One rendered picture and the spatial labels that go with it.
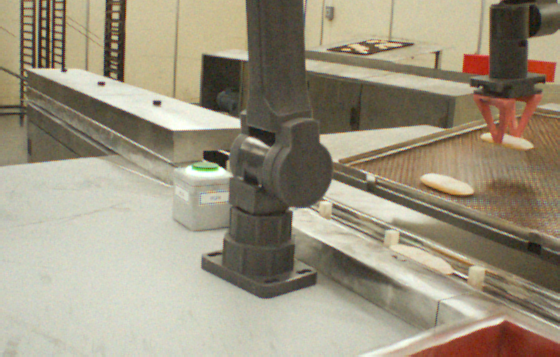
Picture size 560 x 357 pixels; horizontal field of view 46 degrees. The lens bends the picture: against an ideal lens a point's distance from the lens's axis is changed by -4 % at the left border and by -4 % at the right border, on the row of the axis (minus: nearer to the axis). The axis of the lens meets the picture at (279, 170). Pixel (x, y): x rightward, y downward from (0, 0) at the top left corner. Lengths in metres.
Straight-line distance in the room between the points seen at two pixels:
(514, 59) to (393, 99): 2.90
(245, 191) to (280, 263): 0.09
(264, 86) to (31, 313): 0.33
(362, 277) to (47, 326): 0.33
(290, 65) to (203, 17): 7.71
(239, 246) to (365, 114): 3.36
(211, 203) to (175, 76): 7.40
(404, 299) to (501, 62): 0.44
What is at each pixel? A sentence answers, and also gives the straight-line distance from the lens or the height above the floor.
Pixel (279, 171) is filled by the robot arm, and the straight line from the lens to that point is 0.72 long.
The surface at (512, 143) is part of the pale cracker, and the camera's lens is 1.04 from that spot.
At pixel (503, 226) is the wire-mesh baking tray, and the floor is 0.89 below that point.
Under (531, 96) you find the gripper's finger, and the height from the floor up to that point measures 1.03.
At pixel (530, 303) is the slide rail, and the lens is 0.73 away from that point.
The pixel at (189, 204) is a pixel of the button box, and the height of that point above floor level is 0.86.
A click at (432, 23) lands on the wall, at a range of 6.06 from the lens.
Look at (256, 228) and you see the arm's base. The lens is 0.75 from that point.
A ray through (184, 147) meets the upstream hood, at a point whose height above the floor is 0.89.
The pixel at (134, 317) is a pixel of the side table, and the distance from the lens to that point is 0.69.
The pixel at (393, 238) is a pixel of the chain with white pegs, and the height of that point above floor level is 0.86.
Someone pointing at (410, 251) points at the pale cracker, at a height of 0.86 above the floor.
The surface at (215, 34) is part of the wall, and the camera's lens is 8.52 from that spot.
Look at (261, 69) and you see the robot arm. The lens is 0.73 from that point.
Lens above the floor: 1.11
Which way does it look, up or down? 12 degrees down
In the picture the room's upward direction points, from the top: 4 degrees clockwise
